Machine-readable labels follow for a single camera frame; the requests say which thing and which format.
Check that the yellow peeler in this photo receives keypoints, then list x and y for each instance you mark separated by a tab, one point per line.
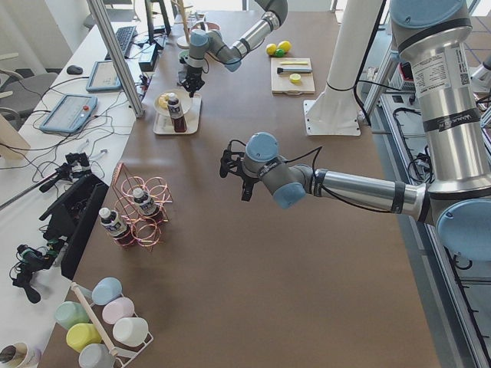
294	62

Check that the knife with black handle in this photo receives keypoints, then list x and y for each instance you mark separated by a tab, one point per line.
293	70

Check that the pink bowl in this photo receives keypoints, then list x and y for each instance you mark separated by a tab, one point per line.
204	26

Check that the black computer mouse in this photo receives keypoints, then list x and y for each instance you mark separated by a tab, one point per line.
74	70

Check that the dark sauce bottle on tray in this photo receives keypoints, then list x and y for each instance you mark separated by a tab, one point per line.
176	113

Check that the dark grey cloth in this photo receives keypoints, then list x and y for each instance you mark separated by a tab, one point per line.
181	76

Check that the blue cup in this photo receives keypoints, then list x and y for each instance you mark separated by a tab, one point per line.
106	290

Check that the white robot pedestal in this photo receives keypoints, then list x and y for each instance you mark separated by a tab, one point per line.
335	111

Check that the pink cup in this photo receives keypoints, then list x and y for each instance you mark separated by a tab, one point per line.
117	309

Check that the half lemon slice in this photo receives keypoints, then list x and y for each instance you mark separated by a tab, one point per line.
295	78

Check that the paper cup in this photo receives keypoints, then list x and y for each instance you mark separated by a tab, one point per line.
20	355

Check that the yellow cup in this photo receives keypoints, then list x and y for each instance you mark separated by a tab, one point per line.
81	335

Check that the copper wire bottle rack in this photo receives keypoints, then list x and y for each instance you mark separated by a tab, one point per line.
147	231

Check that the aluminium frame post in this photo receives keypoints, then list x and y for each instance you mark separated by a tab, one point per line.
102	20

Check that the white rectangular tray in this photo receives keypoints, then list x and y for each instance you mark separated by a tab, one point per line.
163	125

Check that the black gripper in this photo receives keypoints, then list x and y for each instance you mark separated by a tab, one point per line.
192	73
248	181

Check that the bottle in rack rear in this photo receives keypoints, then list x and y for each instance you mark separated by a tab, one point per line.
144	202

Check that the grey cup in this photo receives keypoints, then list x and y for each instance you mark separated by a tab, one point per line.
95	355

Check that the bottle in rack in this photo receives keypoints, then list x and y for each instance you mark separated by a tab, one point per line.
144	202
116	227

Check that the white cup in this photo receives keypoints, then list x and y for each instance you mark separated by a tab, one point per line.
131	331

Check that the wooden mug tree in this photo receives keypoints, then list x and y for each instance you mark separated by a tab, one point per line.
183	9

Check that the wooden cutting board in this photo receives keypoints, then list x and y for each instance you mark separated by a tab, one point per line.
280	82

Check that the teach pendant far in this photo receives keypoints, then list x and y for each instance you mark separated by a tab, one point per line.
103	78

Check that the white round plate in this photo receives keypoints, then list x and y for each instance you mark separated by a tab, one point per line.
185	100

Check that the green lime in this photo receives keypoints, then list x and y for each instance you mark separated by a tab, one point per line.
279	53

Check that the bottle in rack front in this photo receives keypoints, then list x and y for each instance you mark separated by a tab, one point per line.
116	227

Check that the yellow lemon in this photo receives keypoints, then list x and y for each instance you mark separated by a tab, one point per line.
271	49
285	46

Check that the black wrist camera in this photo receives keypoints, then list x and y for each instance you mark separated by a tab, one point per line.
230	161

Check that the green cup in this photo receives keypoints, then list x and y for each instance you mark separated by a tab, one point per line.
70	313

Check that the teach pendant near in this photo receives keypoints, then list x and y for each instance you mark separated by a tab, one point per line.
70	114

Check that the green bowl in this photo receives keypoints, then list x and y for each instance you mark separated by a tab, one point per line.
183	57

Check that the black keyboard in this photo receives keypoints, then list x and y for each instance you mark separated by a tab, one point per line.
125	36

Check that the black open case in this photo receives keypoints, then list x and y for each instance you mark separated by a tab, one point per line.
73	215

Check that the white wire cup rack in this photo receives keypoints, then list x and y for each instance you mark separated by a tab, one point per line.
124	356

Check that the teach pendant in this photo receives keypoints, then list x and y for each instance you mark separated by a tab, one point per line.
103	78
70	114

